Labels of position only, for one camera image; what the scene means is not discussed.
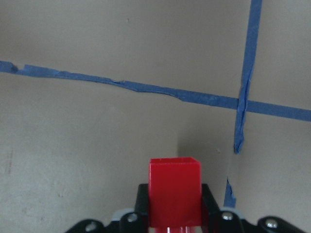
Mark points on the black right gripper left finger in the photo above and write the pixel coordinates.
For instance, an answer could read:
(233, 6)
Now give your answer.
(142, 204)

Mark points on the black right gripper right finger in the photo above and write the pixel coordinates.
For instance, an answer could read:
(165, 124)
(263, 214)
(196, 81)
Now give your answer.
(210, 208)

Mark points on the red toy block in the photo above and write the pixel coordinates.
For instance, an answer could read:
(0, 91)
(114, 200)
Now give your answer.
(175, 195)

